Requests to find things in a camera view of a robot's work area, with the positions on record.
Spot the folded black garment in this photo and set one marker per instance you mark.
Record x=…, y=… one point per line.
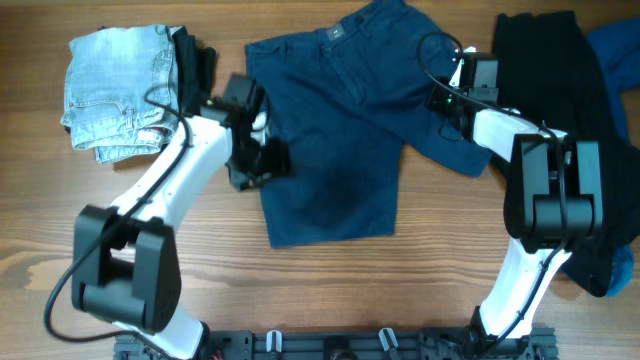
x=196, y=68

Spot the navy blue shorts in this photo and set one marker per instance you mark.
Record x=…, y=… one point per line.
x=346, y=100

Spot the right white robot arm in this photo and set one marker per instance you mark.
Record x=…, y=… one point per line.
x=553, y=201

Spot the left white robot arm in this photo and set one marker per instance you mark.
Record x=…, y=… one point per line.
x=125, y=268

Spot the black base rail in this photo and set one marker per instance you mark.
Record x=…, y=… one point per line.
x=430, y=343

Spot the black pants pile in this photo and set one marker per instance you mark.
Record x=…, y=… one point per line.
x=549, y=72

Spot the folded light blue jeans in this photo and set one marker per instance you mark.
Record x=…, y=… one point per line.
x=118, y=89

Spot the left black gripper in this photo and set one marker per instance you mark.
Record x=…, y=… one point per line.
x=278, y=163

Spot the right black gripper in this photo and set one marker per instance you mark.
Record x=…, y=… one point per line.
x=434, y=101

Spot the blue garment under pile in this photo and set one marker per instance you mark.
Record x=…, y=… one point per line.
x=616, y=47

